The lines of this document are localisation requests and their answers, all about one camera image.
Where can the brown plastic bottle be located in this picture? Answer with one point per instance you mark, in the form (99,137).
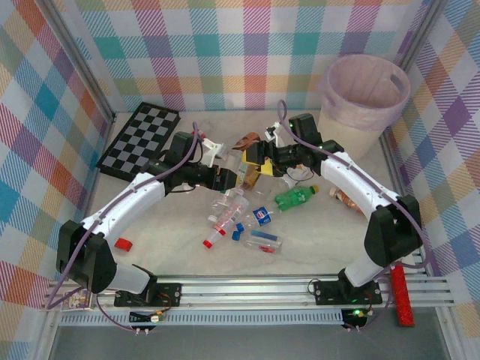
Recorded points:
(247,141)

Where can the clear plastic cup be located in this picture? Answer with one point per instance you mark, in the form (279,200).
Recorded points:
(264,187)

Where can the white orange label clear bottle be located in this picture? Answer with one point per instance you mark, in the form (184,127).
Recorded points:
(292,177)

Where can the crushed clear plastic bottle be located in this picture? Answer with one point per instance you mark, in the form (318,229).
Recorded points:
(225,200)

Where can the blue label clear bottle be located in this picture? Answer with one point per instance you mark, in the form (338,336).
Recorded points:
(261,216)

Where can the red cap clear bottle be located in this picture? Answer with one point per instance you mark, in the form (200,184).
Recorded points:
(232,216)

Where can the clear blue-red label bottle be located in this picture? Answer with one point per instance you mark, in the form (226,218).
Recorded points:
(262,242)

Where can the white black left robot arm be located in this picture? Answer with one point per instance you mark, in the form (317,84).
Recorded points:
(123,198)

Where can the beige round bin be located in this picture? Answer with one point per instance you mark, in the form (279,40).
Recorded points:
(345,138)

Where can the purple plastic bin liner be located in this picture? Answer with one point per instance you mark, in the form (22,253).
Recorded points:
(330,86)

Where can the green plastic bottle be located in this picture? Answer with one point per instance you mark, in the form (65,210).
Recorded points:
(296,197)

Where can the orange label plastic bottle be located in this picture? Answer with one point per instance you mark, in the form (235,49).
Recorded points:
(343,197)

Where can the black grey chessboard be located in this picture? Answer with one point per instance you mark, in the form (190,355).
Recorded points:
(138,144)

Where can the red tape roll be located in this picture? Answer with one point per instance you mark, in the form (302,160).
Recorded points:
(123,245)

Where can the black connector board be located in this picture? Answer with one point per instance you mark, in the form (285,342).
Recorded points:
(144,318)
(354,317)

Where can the red toy microphone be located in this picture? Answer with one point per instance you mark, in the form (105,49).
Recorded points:
(401,296)

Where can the playing card deck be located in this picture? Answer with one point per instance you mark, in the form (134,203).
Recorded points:
(77,302)

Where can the aluminium frame side bar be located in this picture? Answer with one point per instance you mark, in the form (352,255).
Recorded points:
(393,165)

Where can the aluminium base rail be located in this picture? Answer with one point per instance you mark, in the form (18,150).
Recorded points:
(243,292)

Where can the aluminium frame post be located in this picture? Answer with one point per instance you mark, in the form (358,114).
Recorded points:
(84,60)
(421,30)

